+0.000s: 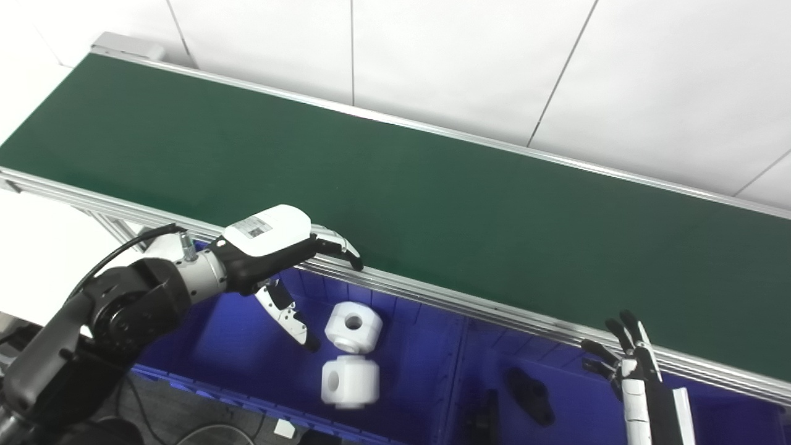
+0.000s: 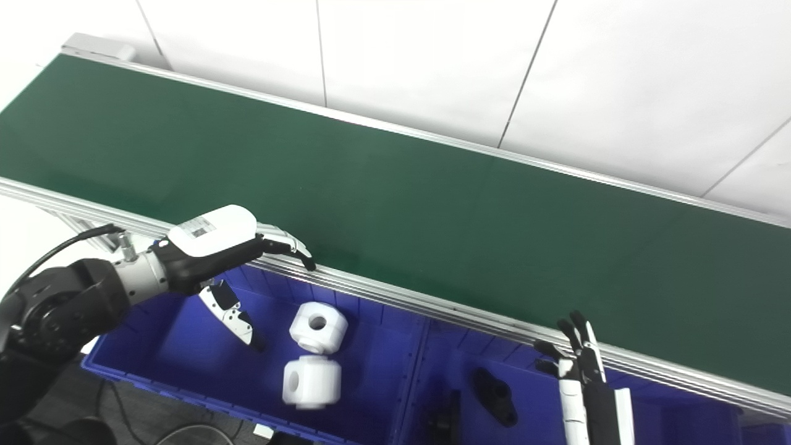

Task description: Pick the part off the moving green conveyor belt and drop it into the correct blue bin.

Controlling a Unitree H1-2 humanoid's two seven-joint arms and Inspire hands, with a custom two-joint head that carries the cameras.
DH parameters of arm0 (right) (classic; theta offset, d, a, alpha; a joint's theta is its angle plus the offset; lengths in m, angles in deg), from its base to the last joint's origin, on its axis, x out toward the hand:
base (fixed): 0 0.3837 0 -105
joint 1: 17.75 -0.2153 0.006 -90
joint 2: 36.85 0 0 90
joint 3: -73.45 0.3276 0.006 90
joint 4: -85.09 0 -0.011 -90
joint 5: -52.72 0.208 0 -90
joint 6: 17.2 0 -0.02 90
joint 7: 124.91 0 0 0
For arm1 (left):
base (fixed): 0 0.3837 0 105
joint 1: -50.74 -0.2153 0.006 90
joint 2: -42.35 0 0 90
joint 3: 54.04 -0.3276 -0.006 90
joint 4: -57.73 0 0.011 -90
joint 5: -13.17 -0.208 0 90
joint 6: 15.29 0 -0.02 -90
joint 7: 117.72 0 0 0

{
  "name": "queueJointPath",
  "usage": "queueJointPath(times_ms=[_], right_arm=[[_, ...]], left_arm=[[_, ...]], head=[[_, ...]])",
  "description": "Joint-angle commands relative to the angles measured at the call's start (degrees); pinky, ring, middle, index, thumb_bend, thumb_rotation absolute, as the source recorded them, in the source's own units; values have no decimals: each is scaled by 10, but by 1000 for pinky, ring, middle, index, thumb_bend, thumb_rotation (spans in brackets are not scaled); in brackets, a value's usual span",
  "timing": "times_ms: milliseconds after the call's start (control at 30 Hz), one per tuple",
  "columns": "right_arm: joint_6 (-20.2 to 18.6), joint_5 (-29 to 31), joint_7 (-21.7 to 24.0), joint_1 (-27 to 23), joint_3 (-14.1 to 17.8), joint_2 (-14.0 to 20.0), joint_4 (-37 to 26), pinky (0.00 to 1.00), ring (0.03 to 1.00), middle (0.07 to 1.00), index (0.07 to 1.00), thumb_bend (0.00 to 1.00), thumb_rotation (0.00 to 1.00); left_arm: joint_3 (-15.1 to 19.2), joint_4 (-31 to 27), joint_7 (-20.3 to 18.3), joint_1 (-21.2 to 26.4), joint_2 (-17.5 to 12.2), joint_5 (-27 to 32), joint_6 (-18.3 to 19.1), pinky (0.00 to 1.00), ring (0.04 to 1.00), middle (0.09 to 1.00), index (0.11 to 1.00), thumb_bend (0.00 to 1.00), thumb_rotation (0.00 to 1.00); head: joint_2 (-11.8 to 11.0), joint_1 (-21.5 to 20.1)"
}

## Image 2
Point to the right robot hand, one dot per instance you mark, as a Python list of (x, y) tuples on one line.
[(596, 408)]

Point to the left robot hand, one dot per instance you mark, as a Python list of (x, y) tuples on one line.
[(204, 253)]

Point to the white cylindrical part side hole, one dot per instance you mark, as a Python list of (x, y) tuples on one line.
[(312, 382)]

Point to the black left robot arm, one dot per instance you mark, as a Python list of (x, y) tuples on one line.
[(62, 309)]

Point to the blue plastic bin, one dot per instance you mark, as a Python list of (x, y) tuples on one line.
[(766, 432), (198, 352), (531, 408)]

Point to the white cylindrical part centre hole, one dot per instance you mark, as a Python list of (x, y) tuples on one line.
[(318, 327)]

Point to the green conveyor belt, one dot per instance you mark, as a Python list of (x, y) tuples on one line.
[(401, 204), (432, 306)]

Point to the grey conveyor end box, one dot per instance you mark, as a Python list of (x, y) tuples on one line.
[(99, 47)]

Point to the small white plug block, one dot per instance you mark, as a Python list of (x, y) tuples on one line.
[(263, 431)]

